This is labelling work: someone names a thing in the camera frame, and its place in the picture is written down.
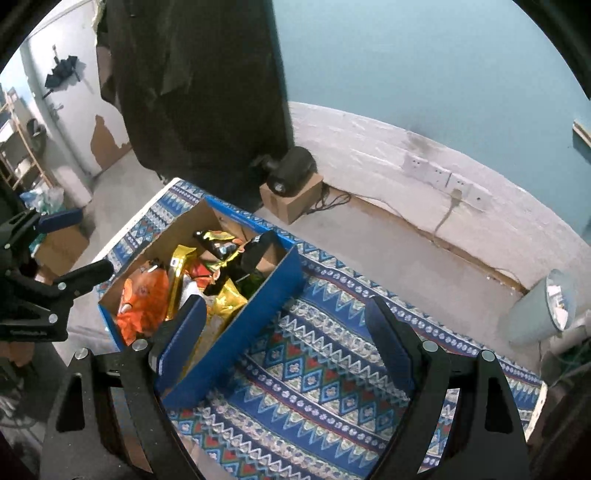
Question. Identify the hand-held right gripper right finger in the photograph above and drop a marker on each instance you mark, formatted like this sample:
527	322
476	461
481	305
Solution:
392	341

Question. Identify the shiny yellow snack packet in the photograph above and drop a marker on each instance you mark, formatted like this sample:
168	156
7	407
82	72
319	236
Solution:
226	300

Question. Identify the green cartoon snack packet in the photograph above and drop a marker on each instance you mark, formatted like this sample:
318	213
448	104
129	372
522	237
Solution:
251	282

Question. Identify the wooden window sill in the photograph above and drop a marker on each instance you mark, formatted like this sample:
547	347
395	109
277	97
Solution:
582	134

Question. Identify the white wall power strip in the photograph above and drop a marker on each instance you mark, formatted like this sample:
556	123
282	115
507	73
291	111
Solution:
445	217

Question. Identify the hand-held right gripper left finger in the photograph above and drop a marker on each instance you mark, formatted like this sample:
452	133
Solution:
184	337

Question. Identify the small cardboard box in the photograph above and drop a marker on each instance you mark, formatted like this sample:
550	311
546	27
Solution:
291	203

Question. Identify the clear plastic bag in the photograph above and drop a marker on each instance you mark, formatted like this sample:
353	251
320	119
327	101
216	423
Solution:
41	198

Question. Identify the black yellow snack packet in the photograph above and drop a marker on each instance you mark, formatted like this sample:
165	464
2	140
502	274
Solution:
217	244

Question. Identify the white wall socket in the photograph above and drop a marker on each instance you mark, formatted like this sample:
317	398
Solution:
413	162
480	196
458	183
436	174

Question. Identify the grey waste bin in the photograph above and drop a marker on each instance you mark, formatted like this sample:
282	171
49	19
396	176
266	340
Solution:
535	309

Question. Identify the orange snack bag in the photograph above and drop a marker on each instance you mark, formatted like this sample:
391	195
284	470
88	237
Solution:
141	300

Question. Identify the long yellow snack packet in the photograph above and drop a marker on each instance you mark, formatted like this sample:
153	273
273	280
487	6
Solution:
179	277

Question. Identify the wooden shelf rack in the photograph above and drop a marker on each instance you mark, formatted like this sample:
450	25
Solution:
21	143

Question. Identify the white pipe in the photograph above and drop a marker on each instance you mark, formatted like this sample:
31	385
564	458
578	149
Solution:
572	332

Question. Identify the brown cardboard box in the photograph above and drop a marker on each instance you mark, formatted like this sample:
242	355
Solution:
62	247

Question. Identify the black folded umbrella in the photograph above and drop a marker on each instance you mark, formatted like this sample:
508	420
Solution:
62	74

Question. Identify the blue cardboard box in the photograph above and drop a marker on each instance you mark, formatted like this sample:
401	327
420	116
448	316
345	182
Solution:
258	314

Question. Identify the blue patterned blanket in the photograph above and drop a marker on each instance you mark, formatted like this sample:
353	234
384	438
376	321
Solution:
323	378

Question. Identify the dark hanging cloth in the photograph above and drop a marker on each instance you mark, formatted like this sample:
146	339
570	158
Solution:
198	92

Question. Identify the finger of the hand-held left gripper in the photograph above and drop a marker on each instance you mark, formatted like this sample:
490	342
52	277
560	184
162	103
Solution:
87	273
60	220

